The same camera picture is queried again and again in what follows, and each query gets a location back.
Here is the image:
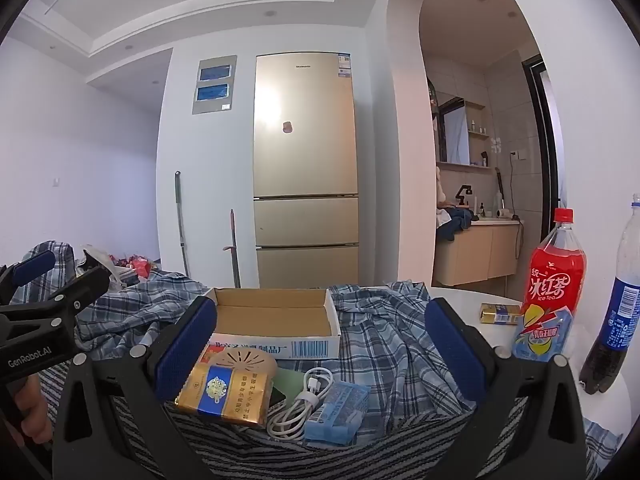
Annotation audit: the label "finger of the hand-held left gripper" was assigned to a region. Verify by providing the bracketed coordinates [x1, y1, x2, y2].
[0, 265, 111, 330]
[0, 250, 57, 295]

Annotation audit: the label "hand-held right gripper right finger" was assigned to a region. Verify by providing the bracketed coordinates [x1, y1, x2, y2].
[424, 297, 588, 480]

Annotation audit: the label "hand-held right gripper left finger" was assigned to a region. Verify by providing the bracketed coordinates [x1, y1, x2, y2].
[51, 295, 221, 480]

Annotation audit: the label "gold cigarette pack blue label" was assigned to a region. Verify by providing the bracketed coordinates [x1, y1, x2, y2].
[175, 362, 278, 428]

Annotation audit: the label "beige slotted round disc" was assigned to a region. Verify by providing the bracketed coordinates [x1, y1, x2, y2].
[210, 346, 278, 386]

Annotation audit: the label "shallow cardboard box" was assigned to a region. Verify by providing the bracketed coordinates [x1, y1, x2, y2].
[202, 287, 342, 360]

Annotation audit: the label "green card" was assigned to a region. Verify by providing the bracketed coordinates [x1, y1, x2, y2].
[272, 367, 301, 403]

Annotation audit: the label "white cable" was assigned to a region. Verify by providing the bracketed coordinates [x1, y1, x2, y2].
[266, 366, 335, 442]

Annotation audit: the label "blue tissue pack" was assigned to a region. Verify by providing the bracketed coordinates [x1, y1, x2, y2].
[302, 381, 371, 447]

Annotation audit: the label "person's left hand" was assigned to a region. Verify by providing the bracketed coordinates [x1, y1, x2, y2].
[11, 375, 54, 442]

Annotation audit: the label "grey white plastic bag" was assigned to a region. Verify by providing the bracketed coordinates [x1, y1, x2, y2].
[75, 244, 123, 291]

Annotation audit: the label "red plastic bags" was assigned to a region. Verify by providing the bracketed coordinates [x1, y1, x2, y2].
[112, 255, 161, 283]

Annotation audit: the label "small gold cigarette pack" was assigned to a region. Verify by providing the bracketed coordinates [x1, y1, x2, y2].
[479, 302, 523, 327]

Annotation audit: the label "blue plaid shirt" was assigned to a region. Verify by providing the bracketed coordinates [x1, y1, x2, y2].
[7, 240, 623, 466]

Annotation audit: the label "beige vanity cabinet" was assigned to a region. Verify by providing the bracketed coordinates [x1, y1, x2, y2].
[432, 217, 523, 286]

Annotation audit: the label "grey mop pole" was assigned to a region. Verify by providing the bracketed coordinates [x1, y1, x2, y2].
[174, 170, 191, 278]

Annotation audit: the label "red iced tea bottle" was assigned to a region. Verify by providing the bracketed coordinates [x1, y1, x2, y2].
[512, 207, 588, 361]

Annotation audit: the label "blue clothes pile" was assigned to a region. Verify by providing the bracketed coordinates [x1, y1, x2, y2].
[439, 207, 481, 242]

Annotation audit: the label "cola bottle blue label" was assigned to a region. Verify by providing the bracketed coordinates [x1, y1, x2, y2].
[579, 192, 640, 395]

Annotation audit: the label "dark framed glass door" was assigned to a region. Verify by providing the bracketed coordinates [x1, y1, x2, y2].
[521, 54, 566, 248]

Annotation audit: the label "mirror cabinet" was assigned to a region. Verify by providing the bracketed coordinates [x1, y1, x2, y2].
[436, 95, 493, 173]

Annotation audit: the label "gold refrigerator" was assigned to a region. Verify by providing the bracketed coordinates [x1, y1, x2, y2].
[252, 51, 360, 290]

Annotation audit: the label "grey wall panel blue windows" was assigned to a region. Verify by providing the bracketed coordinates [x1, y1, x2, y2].
[191, 54, 237, 115]

